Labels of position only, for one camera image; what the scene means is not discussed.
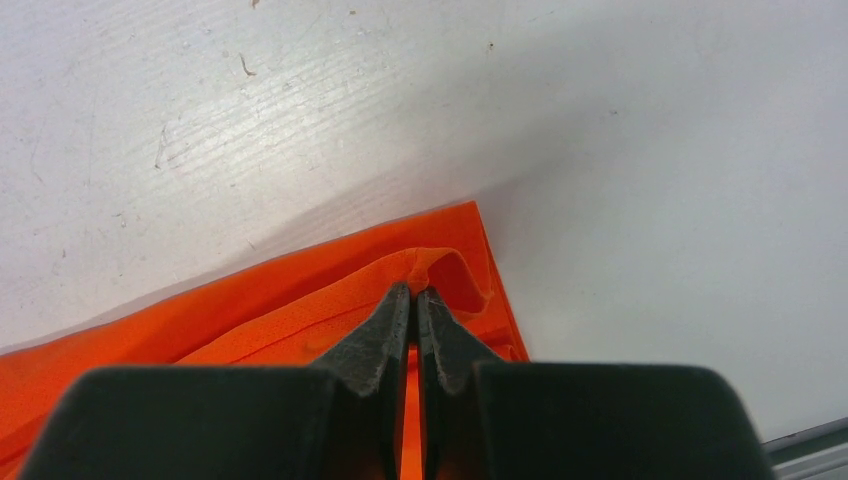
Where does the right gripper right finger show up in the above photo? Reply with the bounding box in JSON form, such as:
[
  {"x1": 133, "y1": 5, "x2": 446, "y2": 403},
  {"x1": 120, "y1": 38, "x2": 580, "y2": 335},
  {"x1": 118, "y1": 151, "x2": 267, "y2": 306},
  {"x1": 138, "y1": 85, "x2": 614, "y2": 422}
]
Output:
[{"x1": 416, "y1": 288, "x2": 774, "y2": 479}]

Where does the aluminium frame rail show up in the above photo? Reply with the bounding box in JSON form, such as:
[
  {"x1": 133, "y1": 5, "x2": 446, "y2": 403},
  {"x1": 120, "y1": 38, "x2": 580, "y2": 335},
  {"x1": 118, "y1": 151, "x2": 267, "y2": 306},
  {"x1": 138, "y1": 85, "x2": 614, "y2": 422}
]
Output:
[{"x1": 763, "y1": 417, "x2": 847, "y2": 480}]

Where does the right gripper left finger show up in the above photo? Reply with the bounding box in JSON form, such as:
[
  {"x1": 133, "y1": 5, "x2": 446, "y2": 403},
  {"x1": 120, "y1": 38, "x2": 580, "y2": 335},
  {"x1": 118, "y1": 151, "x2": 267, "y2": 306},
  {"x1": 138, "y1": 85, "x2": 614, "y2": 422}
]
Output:
[{"x1": 20, "y1": 283, "x2": 412, "y2": 479}]

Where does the orange t shirt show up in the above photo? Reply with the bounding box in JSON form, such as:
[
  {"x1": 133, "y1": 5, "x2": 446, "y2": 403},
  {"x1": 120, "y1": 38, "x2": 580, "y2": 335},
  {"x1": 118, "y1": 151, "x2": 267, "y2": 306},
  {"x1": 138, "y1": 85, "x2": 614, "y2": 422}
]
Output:
[{"x1": 1, "y1": 202, "x2": 528, "y2": 479}]

